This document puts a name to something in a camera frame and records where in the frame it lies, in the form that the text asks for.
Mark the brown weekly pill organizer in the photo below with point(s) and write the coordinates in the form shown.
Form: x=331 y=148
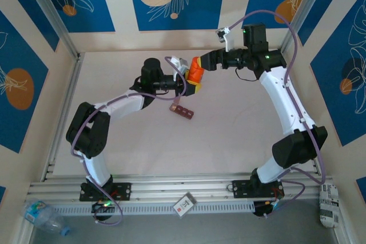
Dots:
x=184 y=112

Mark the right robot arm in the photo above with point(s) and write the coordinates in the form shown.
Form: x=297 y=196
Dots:
x=297 y=149

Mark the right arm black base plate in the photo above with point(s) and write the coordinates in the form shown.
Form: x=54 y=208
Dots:
x=243 y=188

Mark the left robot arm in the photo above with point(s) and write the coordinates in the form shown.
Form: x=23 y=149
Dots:
x=88 y=132

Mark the aluminium frame post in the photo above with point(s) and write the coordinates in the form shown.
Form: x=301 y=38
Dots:
x=53 y=12
x=301 y=12

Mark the clear plastic water bottle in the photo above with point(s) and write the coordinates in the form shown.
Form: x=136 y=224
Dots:
x=43 y=218

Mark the controller board with LED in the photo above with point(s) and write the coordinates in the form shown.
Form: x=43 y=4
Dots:
x=104 y=205
x=267 y=208

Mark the orange pill bottle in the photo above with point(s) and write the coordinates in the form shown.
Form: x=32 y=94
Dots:
x=195 y=75

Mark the white red card badge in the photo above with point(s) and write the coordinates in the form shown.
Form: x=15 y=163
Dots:
x=184 y=205

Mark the newspaper wrapped bundle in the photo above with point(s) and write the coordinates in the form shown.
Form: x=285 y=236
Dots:
x=328 y=207

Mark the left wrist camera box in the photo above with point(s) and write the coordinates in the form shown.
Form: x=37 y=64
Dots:
x=180 y=65

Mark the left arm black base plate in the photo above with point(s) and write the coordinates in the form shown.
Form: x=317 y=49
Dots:
x=123 y=191

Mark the aluminium mounting rail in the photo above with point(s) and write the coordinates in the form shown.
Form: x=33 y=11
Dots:
x=171 y=188

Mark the aluminium side rail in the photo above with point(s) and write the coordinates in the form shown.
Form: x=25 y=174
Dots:
x=316 y=171
x=72 y=84

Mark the orange bottle cap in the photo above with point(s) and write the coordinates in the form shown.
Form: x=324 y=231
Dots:
x=196 y=63

